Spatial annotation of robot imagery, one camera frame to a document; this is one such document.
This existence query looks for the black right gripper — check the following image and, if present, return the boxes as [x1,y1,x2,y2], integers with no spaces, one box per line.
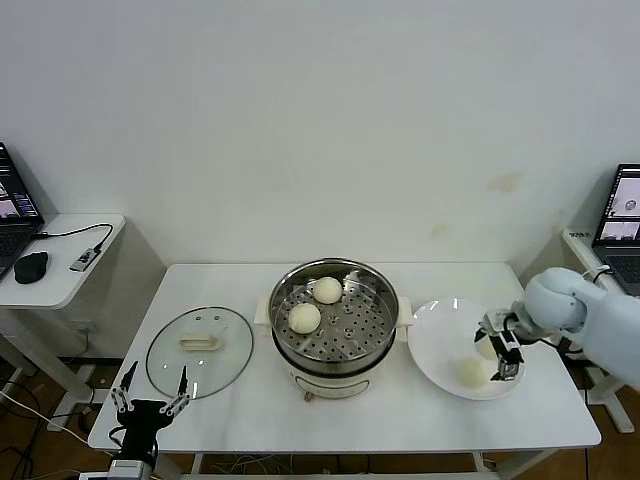
[474,312,526,384]

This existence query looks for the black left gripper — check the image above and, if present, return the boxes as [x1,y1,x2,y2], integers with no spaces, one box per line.
[110,360,193,451]

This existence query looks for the white steamed baozi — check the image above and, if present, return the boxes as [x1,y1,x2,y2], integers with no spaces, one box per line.
[313,276,345,305]
[288,303,322,335]
[473,337,501,362]
[454,357,489,390]

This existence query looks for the round glass pot lid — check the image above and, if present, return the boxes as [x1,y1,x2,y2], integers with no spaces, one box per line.
[145,306,255,401]

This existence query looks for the stainless steel steamer basket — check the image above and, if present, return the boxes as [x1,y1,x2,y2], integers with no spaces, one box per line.
[254,257,414,365]

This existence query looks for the round white plate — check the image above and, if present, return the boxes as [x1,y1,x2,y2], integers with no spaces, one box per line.
[407,298,528,401]

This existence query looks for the white side table with sticker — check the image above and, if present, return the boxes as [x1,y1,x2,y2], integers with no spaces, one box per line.
[517,227,640,434]

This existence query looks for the white side table with mouse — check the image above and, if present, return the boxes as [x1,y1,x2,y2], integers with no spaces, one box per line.
[0,213,169,419]

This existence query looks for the black computer mouse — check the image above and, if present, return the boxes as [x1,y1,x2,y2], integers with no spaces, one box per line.
[13,251,50,285]

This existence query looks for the cream electric cooker pot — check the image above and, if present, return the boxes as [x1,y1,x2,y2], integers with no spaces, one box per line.
[272,324,401,403]

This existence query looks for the grey laptop with light screen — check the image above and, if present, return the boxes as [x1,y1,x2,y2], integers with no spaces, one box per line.
[589,163,640,299]

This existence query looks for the black laptop with dark screen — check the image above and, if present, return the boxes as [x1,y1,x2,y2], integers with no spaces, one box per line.
[0,141,46,281]

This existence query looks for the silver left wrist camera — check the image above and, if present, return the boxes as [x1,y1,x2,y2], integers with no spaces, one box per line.
[107,458,151,480]

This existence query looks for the white floor cable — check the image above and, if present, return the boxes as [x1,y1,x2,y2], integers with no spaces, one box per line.
[0,388,91,444]

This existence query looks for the grey usb hub with cable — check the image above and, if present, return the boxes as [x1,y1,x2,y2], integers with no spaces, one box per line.
[32,222,115,274]

